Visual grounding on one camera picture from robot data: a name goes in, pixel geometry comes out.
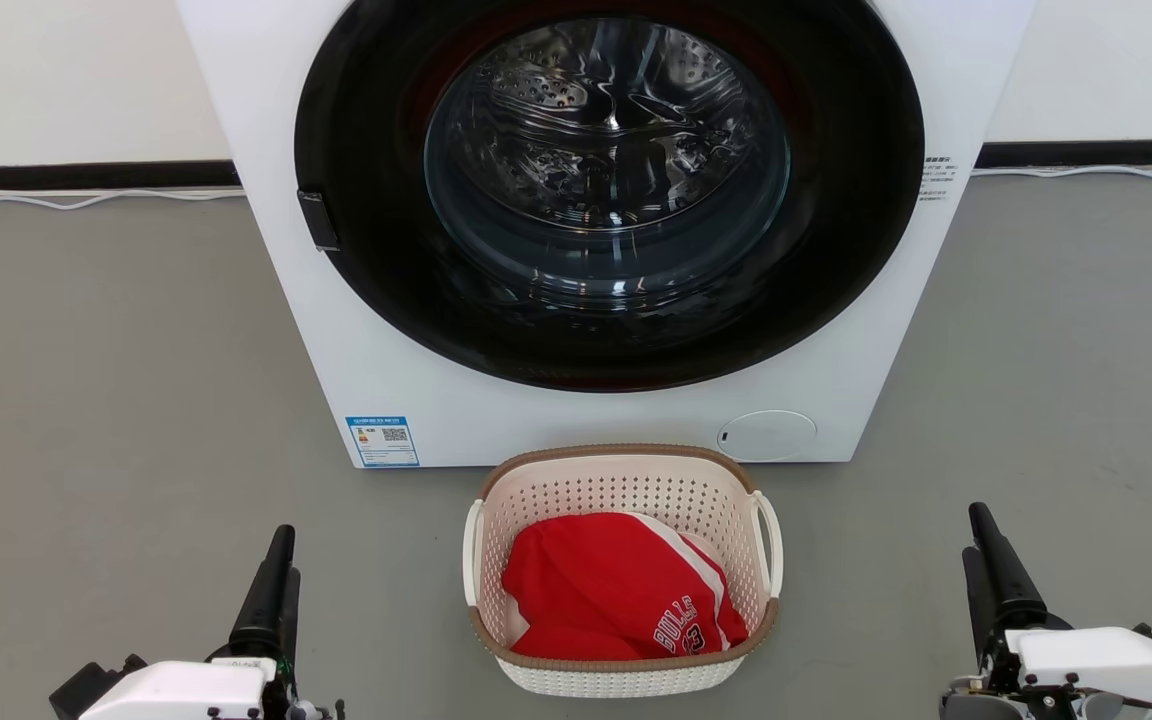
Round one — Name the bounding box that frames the white perforated plastic laundry basket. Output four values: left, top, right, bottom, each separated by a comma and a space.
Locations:
462, 443, 785, 699

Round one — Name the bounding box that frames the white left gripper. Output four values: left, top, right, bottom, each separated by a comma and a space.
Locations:
81, 525, 302, 720

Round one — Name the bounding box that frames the black door latch handle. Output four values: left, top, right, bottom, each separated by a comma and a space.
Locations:
297, 190, 341, 253

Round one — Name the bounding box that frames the red Bulls jersey garment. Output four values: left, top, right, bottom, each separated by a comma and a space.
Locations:
501, 512, 750, 663

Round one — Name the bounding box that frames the small printed text sticker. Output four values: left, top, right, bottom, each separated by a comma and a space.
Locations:
918, 155, 955, 204

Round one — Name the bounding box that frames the round white filter cover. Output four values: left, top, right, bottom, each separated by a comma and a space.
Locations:
717, 410, 818, 463

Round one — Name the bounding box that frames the white floor cable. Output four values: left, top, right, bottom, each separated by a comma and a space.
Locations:
0, 186, 247, 211
971, 165, 1152, 185

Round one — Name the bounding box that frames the white front-load washing machine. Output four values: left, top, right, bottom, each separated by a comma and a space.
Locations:
176, 0, 1037, 471

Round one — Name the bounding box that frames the blue energy label sticker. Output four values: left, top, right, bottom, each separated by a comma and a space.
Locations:
346, 415, 421, 469

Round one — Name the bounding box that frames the black round glass washer door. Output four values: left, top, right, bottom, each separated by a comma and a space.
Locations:
294, 0, 927, 393

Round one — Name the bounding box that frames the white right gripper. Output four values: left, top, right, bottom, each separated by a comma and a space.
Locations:
944, 502, 1152, 720

